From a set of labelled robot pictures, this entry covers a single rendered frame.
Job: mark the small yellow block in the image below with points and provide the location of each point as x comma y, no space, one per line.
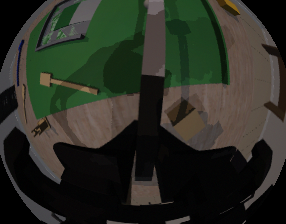
229,7

